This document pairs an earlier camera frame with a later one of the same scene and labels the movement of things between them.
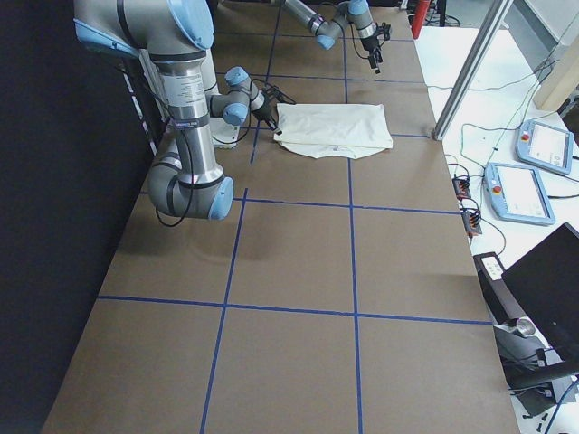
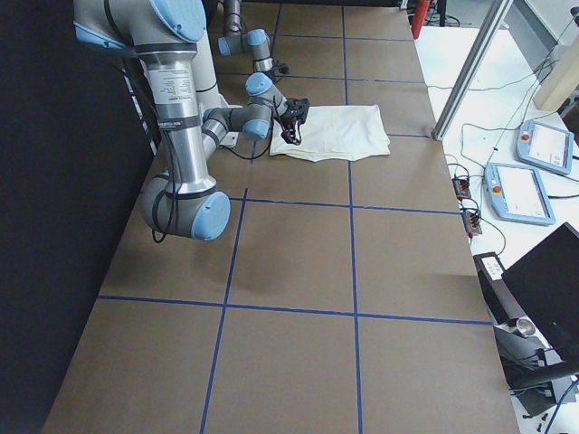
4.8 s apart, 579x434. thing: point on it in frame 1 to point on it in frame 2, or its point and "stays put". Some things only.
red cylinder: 419,17 stays put
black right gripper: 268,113 to 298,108
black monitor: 545,285 stays put
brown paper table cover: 340,296 stays put
